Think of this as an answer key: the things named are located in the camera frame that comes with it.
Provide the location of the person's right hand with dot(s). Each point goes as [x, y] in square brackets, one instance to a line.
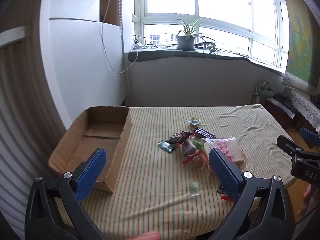
[307, 198]

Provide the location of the small pale green candy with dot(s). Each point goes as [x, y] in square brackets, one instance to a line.
[194, 188]

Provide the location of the brown snack clear packet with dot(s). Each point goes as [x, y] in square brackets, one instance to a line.
[188, 148]

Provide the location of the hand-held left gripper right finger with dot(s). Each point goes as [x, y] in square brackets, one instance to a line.
[225, 175]

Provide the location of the teal candy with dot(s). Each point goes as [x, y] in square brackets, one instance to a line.
[166, 146]

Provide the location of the dark red box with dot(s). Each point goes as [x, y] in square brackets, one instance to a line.
[277, 112]

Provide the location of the white cabinet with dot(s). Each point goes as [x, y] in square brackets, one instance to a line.
[82, 62]

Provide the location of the potted spider plant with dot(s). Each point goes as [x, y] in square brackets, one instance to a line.
[185, 42]

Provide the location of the dark brown chocolate candy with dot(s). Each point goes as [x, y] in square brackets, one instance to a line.
[179, 137]

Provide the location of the white lace cloth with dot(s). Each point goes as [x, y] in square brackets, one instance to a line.
[303, 102]

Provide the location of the black white print snack bar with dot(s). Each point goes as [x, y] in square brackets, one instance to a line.
[221, 189]

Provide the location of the striped yellow tablecloth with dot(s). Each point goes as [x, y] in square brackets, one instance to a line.
[155, 180]

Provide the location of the ribbed beige panel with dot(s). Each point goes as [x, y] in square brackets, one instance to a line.
[22, 105]

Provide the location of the brown cardboard box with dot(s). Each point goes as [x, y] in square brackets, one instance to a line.
[100, 130]

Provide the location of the wall map poster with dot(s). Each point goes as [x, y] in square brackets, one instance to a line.
[300, 42]

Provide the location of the round snack orange wrapper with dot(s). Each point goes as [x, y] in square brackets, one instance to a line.
[199, 163]

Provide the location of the dark blue chocolate bar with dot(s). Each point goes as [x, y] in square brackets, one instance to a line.
[203, 132]

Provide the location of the green jelly cup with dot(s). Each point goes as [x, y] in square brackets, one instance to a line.
[194, 121]

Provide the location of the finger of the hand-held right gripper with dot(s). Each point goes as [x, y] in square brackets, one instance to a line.
[287, 145]
[310, 135]

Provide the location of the green bag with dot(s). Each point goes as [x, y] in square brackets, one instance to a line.
[261, 90]

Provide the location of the sliced bread packet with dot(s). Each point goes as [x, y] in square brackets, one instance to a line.
[230, 147]

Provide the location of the white power strip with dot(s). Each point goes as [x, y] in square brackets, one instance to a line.
[137, 45]

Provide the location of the grey windowsill cover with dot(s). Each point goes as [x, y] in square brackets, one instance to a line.
[175, 55]

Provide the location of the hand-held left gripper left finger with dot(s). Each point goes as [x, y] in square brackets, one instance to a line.
[92, 172]

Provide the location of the green snack packet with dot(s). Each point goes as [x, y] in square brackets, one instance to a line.
[198, 144]

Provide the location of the brown wooden board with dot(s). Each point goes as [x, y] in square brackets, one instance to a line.
[110, 0]

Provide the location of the person's left hand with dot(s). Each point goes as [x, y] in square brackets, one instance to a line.
[146, 235]

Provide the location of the red snack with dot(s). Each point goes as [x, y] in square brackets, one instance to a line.
[193, 156]

